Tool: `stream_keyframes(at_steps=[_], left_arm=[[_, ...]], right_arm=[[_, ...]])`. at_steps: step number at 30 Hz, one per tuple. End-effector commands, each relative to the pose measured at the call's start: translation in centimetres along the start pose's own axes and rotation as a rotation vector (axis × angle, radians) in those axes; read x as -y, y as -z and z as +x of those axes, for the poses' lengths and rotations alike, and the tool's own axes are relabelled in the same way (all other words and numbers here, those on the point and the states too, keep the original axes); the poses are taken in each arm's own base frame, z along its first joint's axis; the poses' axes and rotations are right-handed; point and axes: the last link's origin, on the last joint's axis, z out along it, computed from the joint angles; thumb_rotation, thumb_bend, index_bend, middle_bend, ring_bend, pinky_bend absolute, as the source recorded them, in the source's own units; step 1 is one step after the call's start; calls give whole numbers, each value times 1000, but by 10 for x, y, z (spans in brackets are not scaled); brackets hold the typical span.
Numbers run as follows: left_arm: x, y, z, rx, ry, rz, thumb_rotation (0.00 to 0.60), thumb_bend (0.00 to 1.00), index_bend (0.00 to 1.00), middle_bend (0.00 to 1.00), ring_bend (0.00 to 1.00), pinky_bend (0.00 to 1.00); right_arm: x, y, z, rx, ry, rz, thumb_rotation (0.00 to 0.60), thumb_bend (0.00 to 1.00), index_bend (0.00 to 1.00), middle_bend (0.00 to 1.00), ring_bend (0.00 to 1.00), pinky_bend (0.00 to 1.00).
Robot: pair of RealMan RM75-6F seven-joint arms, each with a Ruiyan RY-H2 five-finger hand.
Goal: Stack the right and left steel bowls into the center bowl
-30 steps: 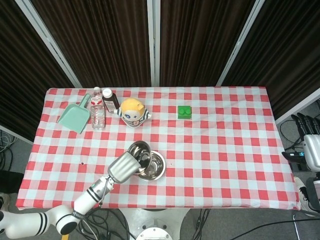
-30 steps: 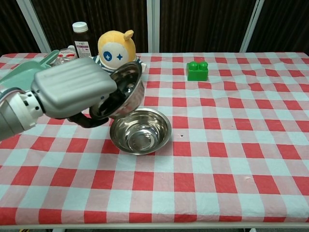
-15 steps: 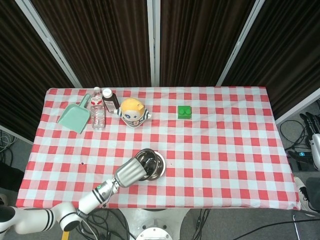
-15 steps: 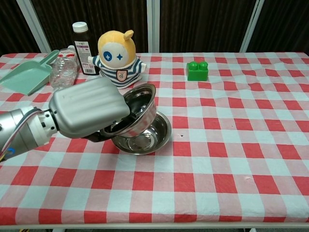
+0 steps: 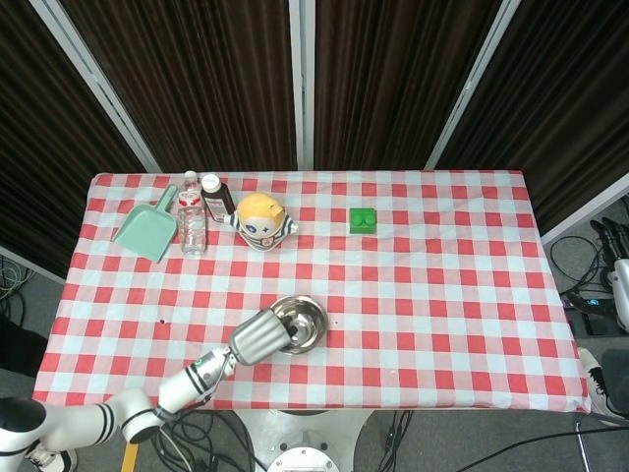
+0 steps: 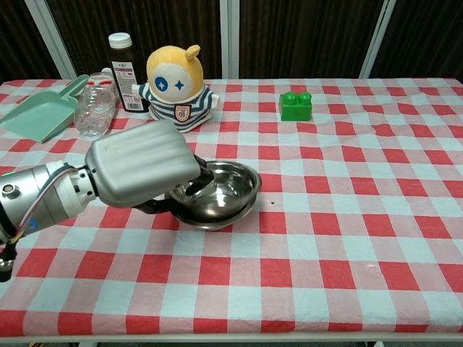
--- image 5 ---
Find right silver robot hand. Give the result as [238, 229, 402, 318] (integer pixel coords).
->
[589, 218, 629, 336]

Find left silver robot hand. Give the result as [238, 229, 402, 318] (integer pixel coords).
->
[229, 307, 302, 367]

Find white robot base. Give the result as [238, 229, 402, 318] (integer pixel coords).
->
[235, 410, 379, 472]

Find black device with green light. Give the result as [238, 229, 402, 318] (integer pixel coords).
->
[562, 289, 615, 337]

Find white sneaker black laces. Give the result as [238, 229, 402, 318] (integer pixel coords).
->
[23, 439, 79, 472]
[576, 346, 616, 420]

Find clear plastic water bottle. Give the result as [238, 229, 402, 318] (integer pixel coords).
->
[176, 170, 208, 261]

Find yellow plush doll striped shirt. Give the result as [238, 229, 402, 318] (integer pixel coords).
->
[224, 191, 300, 253]

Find dark brown bottle white cap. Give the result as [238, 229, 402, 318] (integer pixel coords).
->
[200, 173, 237, 223]

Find mint green plastic dustpan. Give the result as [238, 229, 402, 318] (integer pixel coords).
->
[111, 184, 179, 266]

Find green toy building block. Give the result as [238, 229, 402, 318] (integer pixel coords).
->
[348, 206, 378, 236]

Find yellow floor tape strip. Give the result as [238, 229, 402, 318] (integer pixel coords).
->
[120, 441, 140, 472]

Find red white checkered tablecloth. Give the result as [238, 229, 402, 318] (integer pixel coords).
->
[31, 170, 593, 414]

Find dark ribbed partition panel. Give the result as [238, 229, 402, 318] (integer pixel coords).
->
[61, 0, 298, 173]
[313, 0, 503, 172]
[435, 0, 629, 233]
[0, 0, 151, 279]

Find black floor cable bundle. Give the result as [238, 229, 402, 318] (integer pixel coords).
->
[380, 410, 415, 466]
[146, 410, 269, 472]
[548, 196, 618, 299]

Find long black floor cable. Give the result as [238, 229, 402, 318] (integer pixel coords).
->
[377, 423, 629, 466]

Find grey floor cable bundle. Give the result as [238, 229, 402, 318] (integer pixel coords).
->
[0, 254, 38, 316]

